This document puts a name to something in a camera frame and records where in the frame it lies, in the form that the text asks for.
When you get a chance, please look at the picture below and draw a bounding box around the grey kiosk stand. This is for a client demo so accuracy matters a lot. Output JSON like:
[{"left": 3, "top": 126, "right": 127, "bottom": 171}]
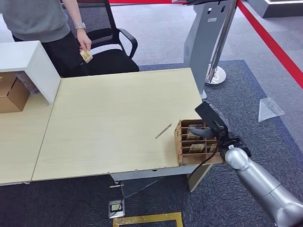
[{"left": 184, "top": 0, "right": 235, "bottom": 100}]

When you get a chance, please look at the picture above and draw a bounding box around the brown cardboard box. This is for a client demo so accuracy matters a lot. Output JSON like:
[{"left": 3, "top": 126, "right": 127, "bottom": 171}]
[{"left": 0, "top": 72, "right": 30, "bottom": 114}]

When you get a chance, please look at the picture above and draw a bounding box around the white desk riser shelf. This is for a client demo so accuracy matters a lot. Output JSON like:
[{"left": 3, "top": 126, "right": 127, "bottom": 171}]
[{"left": 0, "top": 41, "right": 61, "bottom": 105}]

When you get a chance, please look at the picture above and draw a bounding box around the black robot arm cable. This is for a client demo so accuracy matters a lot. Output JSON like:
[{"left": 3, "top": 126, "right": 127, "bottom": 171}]
[{"left": 189, "top": 141, "right": 223, "bottom": 178}]

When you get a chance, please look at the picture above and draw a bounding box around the black office chair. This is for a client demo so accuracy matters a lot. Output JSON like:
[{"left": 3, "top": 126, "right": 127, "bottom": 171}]
[{"left": 63, "top": 0, "right": 140, "bottom": 77}]

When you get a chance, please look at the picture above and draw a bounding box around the beige desk leg panel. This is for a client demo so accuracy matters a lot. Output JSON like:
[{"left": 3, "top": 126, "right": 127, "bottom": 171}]
[{"left": 187, "top": 163, "right": 212, "bottom": 193}]

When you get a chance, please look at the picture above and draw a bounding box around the thin black socket cable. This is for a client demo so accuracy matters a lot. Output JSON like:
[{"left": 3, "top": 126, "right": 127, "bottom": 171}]
[{"left": 110, "top": 181, "right": 125, "bottom": 218}]

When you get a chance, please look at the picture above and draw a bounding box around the person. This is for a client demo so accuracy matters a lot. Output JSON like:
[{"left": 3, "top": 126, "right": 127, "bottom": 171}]
[{"left": 0, "top": 0, "right": 89, "bottom": 79}]

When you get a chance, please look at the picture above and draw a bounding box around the brown slotted card holder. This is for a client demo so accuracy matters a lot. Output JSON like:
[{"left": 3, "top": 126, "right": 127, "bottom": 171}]
[{"left": 174, "top": 119, "right": 224, "bottom": 166}]

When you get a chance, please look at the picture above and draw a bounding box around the chrome stanchion post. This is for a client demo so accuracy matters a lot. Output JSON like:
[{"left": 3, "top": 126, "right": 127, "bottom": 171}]
[{"left": 204, "top": 0, "right": 238, "bottom": 86}]

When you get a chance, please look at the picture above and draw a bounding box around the red barrier belt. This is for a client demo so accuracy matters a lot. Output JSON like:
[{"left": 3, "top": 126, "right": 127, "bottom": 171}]
[{"left": 109, "top": 0, "right": 303, "bottom": 90}]

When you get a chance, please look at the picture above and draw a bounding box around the grey platform block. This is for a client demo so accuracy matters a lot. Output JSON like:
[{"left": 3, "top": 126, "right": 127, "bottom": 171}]
[{"left": 246, "top": 0, "right": 303, "bottom": 19}]

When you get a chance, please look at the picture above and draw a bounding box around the person's left hand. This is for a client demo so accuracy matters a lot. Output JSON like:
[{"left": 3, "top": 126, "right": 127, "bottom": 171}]
[{"left": 76, "top": 28, "right": 92, "bottom": 52}]

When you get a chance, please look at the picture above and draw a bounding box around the clear plastic sheet piece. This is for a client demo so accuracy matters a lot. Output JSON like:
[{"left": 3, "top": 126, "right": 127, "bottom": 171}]
[{"left": 258, "top": 97, "right": 286, "bottom": 123}]

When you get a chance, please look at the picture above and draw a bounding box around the yellow floor tape frame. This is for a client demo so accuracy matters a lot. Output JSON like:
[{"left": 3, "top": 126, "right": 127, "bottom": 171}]
[{"left": 113, "top": 211, "right": 184, "bottom": 227}]

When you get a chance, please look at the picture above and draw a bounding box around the dark blue carpet mat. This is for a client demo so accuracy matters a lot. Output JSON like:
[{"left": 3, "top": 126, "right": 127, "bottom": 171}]
[{"left": 0, "top": 59, "right": 303, "bottom": 227}]

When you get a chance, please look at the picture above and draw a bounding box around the metal floor socket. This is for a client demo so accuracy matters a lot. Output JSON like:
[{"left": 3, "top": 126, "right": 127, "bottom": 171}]
[{"left": 108, "top": 200, "right": 125, "bottom": 219}]

